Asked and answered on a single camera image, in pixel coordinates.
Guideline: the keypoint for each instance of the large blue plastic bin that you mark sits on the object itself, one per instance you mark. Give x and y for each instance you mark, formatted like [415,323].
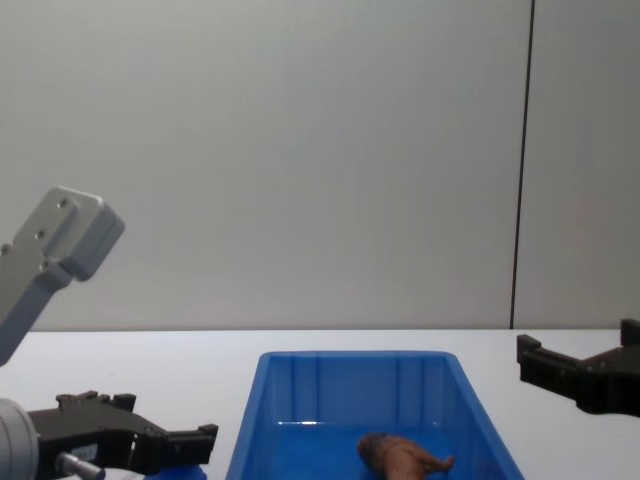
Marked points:
[310,400]

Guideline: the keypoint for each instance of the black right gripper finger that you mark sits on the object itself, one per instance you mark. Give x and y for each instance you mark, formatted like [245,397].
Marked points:
[560,372]
[631,332]

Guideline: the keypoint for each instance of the brown fish-shaped toy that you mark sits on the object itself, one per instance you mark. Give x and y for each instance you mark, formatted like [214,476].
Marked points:
[395,455]

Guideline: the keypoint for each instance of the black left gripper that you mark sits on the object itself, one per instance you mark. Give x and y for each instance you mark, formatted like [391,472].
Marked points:
[95,432]

